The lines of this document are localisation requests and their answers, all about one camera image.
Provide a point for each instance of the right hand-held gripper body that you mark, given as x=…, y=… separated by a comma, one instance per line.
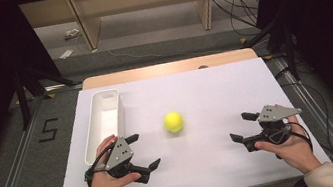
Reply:
x=275, y=113

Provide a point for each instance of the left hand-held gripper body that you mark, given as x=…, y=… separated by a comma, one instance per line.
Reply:
x=118, y=155

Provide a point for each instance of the white plastic bin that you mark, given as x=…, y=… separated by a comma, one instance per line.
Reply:
x=105, y=123

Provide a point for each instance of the yellow tennis ball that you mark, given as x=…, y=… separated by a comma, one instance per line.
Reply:
x=173, y=122

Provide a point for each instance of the person's left hand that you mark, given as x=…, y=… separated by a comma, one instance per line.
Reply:
x=101, y=184

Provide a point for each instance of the person's right hand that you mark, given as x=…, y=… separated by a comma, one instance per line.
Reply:
x=296, y=150

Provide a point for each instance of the white board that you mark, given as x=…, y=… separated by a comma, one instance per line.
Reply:
x=209, y=100

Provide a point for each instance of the black metal stand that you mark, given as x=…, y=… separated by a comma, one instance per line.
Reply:
x=22, y=99
x=289, y=50

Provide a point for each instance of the dark round table grommet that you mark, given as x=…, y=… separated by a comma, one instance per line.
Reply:
x=203, y=66

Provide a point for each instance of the wooden table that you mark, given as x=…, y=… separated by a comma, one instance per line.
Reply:
x=157, y=70

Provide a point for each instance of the white paper floor scrap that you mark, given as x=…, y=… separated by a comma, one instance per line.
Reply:
x=66, y=54

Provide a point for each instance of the small grey floor litter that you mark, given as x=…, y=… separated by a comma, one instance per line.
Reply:
x=72, y=33

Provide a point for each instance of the wooden shelf unit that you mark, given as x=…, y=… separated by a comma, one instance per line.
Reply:
x=85, y=22

